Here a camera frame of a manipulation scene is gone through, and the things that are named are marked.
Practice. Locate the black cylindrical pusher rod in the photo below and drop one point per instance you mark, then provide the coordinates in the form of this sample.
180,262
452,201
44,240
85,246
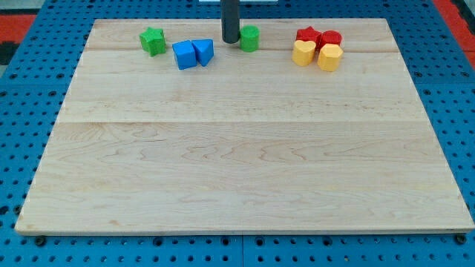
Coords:
230,20

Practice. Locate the blue triangle block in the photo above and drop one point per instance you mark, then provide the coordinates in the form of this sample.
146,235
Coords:
204,50

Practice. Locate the blue cube block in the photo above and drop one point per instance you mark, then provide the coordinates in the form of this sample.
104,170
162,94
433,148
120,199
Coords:
184,54

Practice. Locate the red star block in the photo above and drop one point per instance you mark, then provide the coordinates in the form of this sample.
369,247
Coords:
309,34

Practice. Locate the green star block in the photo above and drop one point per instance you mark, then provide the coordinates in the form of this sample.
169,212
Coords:
153,41

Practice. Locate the green cylinder block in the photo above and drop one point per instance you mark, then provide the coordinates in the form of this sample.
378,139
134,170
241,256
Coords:
249,38

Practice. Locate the yellow heart block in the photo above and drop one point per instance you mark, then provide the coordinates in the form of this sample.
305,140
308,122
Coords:
303,52

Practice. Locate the red cylinder block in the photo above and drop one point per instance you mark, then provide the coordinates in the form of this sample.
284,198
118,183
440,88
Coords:
332,37

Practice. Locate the yellow hexagon block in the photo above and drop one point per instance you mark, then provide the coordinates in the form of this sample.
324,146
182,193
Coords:
329,57

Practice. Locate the light wooden board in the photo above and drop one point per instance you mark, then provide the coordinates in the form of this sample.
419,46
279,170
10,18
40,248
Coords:
249,144

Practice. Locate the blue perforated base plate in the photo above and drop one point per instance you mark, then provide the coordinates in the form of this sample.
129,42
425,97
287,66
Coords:
37,78

